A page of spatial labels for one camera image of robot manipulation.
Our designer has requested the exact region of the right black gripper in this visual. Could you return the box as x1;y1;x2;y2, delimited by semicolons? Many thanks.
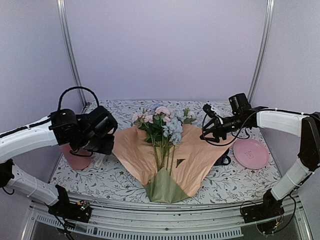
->
200;113;248;143

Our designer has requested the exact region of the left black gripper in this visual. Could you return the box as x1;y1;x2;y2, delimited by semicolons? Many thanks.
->
76;133;115;155

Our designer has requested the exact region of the green paper bouquet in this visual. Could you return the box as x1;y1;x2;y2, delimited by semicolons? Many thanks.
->
112;124;230;204

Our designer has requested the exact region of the pale pink rose stem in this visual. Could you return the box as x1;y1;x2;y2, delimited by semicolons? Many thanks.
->
167;107;196;176

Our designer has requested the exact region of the cream printed ribbon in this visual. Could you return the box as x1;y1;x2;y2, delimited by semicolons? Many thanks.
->
93;154;104;169

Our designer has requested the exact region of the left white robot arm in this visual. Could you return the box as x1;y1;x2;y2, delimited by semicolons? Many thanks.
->
0;106;118;217

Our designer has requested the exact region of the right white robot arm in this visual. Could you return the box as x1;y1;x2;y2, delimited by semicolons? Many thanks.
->
200;93;320;218

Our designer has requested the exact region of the pink cylindrical vase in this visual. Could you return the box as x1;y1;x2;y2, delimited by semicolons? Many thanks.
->
59;144;92;170

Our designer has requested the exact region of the dark blue mug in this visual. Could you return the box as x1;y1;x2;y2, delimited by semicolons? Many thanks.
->
214;149;231;166

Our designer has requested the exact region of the loose dark green leaf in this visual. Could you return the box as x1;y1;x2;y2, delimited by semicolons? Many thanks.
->
176;158;185;167

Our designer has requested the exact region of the pink plate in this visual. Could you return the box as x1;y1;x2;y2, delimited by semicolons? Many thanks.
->
233;138;269;170

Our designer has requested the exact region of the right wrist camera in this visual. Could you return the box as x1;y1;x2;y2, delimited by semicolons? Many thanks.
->
202;103;223;125

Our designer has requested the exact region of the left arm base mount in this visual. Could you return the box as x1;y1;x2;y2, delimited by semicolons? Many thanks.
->
48;197;92;223

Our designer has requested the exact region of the aluminium front rail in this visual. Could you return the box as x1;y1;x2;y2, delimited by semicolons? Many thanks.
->
23;192;311;240

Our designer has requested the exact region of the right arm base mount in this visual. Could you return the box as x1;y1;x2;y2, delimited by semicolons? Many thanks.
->
239;200;285;235

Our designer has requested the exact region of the left aluminium frame post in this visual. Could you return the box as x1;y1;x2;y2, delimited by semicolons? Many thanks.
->
56;0;87;106

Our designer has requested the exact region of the aluminium frame post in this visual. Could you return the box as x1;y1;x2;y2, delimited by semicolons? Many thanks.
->
56;0;87;106
248;0;275;103

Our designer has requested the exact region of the right aluminium frame post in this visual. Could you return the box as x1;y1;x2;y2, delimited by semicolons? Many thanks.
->
248;0;275;103

